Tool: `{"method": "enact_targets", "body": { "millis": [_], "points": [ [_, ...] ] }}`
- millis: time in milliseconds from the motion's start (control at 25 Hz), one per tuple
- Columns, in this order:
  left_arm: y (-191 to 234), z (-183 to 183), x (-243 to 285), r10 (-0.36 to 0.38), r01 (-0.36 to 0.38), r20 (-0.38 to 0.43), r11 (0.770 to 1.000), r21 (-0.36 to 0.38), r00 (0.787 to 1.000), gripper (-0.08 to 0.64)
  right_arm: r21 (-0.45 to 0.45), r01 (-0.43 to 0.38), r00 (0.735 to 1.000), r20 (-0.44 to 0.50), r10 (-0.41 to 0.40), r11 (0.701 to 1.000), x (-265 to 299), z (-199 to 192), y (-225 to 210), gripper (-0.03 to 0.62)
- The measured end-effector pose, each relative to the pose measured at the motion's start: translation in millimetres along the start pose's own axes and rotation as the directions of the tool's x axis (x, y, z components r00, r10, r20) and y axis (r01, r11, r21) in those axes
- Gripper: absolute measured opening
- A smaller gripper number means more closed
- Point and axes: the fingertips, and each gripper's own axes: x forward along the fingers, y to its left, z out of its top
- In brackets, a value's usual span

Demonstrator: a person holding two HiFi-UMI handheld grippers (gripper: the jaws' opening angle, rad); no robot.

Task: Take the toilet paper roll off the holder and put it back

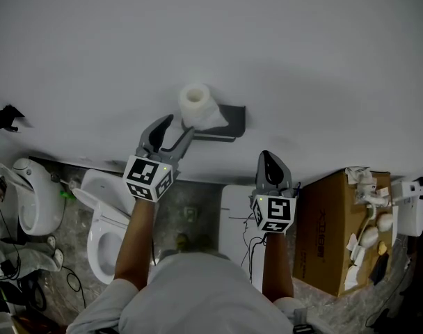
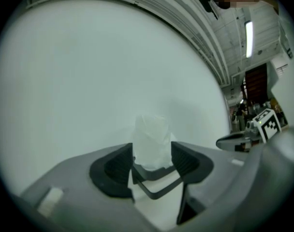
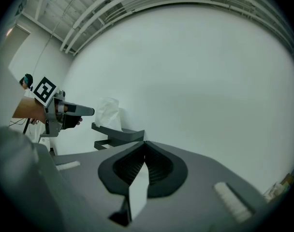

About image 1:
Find white urinal fixture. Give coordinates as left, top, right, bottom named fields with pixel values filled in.
left=0, top=157, right=66, bottom=237

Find large printed cardboard box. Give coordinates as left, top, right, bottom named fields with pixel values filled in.
left=293, top=167, right=395, bottom=298

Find dark grey wall paper holder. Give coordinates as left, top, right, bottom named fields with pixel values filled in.
left=191, top=104, right=246, bottom=143

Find thin black gripper cables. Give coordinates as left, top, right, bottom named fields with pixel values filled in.
left=239, top=212, right=266, bottom=283

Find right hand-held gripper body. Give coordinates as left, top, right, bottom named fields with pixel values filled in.
left=249, top=182, right=299, bottom=234

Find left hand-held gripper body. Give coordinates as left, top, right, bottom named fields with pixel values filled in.
left=122, top=143, right=182, bottom=203

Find white open-seat toilet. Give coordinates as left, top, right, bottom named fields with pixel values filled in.
left=72, top=168, right=156, bottom=285

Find person's left forearm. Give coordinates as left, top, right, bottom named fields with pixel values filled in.
left=113, top=197, right=156, bottom=292

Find white plastic pipe fitting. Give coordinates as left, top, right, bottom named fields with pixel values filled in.
left=353, top=170, right=390, bottom=207

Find white round float ball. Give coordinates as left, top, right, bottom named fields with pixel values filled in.
left=376, top=212, right=394, bottom=232
left=359, top=226, right=379, bottom=248

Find white box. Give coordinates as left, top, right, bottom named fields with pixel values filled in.
left=221, top=184, right=268, bottom=285

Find crumpled white plastic bag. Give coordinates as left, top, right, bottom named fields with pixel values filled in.
left=344, top=166, right=365, bottom=184

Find person's right forearm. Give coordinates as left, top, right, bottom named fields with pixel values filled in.
left=262, top=231, right=295, bottom=304

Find black wall bracket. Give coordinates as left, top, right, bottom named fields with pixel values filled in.
left=0, top=104, right=26, bottom=133

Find person's yellowish shoe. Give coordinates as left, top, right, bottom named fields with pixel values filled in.
left=176, top=233, right=191, bottom=252

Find grey strap with black buckle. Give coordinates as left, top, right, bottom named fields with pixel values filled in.
left=292, top=307, right=315, bottom=334

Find white wall-mounted device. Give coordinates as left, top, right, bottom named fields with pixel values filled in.
left=392, top=176, right=423, bottom=238

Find black pouch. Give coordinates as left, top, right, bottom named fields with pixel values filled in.
left=369, top=254, right=390, bottom=285

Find person's light grey shirt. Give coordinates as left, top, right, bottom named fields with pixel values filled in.
left=65, top=251, right=306, bottom=334

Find metal valve with hose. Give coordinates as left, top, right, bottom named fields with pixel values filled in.
left=50, top=173, right=77, bottom=191

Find white toilet paper roll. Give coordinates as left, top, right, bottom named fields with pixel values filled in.
left=178, top=83, right=230, bottom=132

